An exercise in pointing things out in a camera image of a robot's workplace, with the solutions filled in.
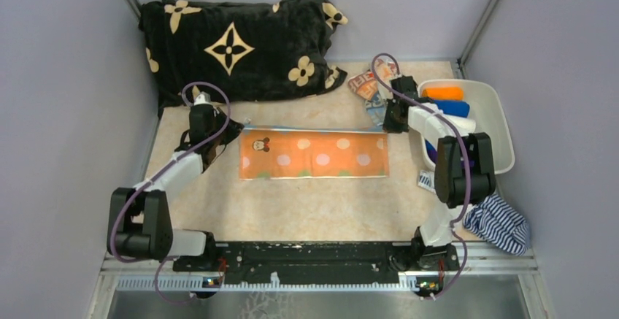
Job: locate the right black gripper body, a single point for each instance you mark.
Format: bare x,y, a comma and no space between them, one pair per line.
390,123

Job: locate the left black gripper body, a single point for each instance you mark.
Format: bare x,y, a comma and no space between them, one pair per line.
212,133

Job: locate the orange polka dot towel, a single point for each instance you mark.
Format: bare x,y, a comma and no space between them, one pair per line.
294,153

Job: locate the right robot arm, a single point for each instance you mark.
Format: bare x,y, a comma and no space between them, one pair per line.
464,172

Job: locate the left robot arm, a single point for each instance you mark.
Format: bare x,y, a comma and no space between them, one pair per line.
140,225

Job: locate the orange blue patterned towel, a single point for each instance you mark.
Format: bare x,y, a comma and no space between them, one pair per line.
374,95

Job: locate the purple rolled towel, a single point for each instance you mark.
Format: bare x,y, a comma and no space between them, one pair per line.
432,154

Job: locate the orange rolled towel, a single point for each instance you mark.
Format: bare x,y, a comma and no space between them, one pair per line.
444,94

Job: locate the blue rolled towel upper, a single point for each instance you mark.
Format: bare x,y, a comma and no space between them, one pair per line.
455,108

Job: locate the white rolled towel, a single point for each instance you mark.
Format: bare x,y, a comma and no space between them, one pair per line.
465,126

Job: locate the white plastic bin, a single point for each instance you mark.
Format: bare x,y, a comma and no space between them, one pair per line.
486,110

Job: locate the black pillow with beige flowers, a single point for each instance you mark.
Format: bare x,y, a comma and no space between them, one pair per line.
241,51

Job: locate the blue white striped towel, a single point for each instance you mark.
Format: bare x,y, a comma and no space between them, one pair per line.
493,220

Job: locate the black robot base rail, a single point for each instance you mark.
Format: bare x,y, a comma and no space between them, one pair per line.
324,266

